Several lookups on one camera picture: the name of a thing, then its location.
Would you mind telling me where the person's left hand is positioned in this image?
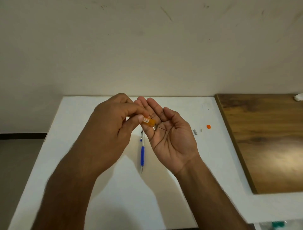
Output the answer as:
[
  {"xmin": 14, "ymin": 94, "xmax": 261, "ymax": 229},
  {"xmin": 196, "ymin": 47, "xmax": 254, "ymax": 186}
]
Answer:
[{"xmin": 71, "ymin": 93, "xmax": 149, "ymax": 175}]

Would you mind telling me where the person's right hand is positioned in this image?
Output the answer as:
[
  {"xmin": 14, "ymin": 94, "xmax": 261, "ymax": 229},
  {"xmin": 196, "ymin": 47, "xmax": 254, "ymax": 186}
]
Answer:
[{"xmin": 134, "ymin": 96, "xmax": 200, "ymax": 176}]

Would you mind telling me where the orange pencil lead tube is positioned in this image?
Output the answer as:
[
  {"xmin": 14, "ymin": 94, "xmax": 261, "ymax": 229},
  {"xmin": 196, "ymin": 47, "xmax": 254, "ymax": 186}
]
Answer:
[{"xmin": 141, "ymin": 116, "xmax": 157, "ymax": 131}]

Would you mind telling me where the person's left forearm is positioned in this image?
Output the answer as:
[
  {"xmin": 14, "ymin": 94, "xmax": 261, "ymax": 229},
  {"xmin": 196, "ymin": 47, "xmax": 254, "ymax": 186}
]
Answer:
[{"xmin": 31, "ymin": 145, "xmax": 114, "ymax": 230}]

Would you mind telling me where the person's right forearm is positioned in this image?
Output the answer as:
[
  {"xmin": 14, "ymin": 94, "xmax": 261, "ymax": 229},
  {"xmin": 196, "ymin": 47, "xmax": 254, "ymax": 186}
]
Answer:
[{"xmin": 175, "ymin": 155, "xmax": 252, "ymax": 230}]

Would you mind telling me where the blue white mechanical pencil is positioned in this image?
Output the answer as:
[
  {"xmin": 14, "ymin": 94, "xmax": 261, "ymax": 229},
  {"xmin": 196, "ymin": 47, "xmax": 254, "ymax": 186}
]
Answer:
[{"xmin": 140, "ymin": 130, "xmax": 145, "ymax": 174}]

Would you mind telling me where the brown wooden board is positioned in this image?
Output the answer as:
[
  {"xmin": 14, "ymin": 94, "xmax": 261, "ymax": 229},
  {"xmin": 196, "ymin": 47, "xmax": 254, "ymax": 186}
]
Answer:
[{"xmin": 215, "ymin": 93, "xmax": 303, "ymax": 195}]

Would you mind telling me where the clear bag with green item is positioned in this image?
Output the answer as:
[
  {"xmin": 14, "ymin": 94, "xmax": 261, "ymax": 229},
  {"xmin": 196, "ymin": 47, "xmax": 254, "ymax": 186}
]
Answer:
[{"xmin": 259, "ymin": 220, "xmax": 289, "ymax": 230}]

